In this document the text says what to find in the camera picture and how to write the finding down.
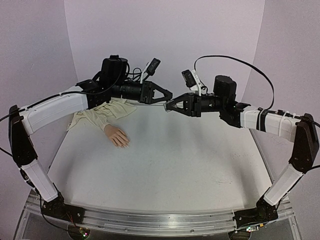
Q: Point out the mannequin hand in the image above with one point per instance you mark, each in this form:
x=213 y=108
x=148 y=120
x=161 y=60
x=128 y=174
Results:
x=117 y=136

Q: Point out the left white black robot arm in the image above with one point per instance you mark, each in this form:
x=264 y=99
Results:
x=112 y=81

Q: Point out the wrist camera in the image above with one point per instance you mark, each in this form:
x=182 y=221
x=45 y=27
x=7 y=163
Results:
x=193 y=81
x=149 y=69

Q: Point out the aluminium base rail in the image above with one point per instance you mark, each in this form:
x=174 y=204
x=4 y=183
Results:
x=175 y=224

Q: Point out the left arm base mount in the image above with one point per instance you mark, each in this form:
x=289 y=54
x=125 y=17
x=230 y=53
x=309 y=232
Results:
x=58 y=209

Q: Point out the black nail polish brush cap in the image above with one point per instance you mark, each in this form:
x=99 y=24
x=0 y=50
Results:
x=163 y=103

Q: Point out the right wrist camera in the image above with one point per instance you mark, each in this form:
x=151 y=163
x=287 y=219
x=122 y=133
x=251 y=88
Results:
x=193 y=81

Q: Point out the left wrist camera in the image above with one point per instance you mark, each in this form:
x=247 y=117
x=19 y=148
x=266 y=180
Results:
x=149 y=69

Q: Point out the cream cloth sleeve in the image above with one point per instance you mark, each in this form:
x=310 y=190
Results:
x=102 y=115

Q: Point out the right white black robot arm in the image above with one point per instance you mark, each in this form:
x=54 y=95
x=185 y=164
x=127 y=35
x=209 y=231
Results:
x=298 y=129

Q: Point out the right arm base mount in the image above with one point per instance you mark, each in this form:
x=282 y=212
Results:
x=262 y=213

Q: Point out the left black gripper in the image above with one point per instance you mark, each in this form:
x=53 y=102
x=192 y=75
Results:
x=148 y=94

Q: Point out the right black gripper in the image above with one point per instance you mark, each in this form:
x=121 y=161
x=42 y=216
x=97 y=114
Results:
x=195 y=105

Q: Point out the clear nail polish bottle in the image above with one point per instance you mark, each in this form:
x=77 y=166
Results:
x=167 y=106

